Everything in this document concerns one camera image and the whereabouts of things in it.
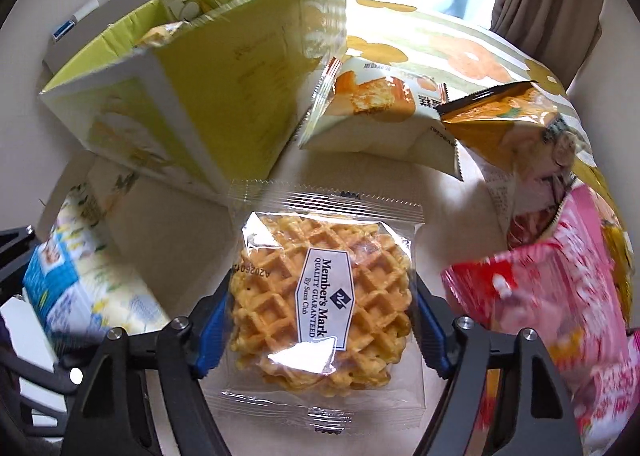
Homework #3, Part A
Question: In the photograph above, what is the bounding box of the white tube blue label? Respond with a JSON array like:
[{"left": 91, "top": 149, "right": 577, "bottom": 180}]
[{"left": 52, "top": 0, "right": 101, "bottom": 40}]

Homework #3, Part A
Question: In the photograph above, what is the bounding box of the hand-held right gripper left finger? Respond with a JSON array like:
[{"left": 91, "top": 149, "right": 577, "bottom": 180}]
[{"left": 59, "top": 270, "right": 236, "bottom": 456}]

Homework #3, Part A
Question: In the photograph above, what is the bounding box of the white orange cake packet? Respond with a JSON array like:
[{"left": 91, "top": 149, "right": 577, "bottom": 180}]
[{"left": 298, "top": 56, "right": 466, "bottom": 182}]

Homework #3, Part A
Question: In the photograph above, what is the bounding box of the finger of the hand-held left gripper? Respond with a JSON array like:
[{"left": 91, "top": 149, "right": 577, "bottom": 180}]
[{"left": 0, "top": 225, "right": 37, "bottom": 287}]

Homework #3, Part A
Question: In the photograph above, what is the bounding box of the pink snack packet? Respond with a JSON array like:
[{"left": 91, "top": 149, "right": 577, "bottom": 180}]
[{"left": 440, "top": 183, "right": 640, "bottom": 456}]

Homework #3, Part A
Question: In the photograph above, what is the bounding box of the striped floral blanket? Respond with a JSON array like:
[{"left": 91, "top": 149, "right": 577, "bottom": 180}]
[{"left": 345, "top": 0, "right": 636, "bottom": 317}]

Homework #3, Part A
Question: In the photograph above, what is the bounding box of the white brown snack packet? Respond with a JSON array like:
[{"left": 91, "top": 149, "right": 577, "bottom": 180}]
[{"left": 480, "top": 156, "right": 583, "bottom": 249}]

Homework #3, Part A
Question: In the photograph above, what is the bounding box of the yellow snack packet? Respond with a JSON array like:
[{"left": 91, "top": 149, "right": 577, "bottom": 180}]
[{"left": 135, "top": 20, "right": 191, "bottom": 48}]

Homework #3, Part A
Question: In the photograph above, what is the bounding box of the cream floral tablecloth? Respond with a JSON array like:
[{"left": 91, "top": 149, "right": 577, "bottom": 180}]
[{"left": 65, "top": 156, "right": 506, "bottom": 456}]

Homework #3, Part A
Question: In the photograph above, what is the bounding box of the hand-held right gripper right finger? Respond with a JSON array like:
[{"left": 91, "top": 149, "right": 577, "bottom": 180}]
[{"left": 412, "top": 281, "right": 583, "bottom": 456}]

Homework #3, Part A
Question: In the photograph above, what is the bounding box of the green cardboard box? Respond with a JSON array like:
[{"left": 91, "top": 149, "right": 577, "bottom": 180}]
[{"left": 39, "top": 0, "right": 348, "bottom": 202}]

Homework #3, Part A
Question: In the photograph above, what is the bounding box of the orange brown snack packet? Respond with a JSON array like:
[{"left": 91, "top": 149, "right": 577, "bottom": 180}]
[{"left": 435, "top": 81, "right": 583, "bottom": 172}]

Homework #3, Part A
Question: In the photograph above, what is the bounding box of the clear waffle packet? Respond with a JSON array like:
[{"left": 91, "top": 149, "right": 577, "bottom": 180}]
[{"left": 207, "top": 179, "right": 427, "bottom": 433}]

